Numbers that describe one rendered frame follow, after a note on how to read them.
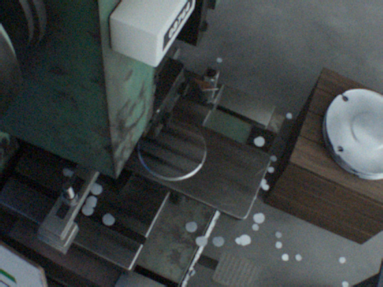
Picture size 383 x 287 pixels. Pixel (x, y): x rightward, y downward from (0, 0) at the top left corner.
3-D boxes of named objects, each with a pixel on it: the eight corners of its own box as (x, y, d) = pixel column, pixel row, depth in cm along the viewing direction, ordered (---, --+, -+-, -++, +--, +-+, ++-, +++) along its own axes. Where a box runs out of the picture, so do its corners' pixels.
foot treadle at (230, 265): (256, 269, 150) (260, 265, 145) (244, 297, 145) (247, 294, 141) (86, 190, 156) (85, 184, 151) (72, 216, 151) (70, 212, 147)
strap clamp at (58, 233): (105, 180, 95) (102, 158, 86) (65, 254, 88) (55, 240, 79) (79, 167, 96) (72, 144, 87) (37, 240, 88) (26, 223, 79)
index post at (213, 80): (214, 93, 106) (221, 68, 98) (208, 104, 105) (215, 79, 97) (202, 89, 107) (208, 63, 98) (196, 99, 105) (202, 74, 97)
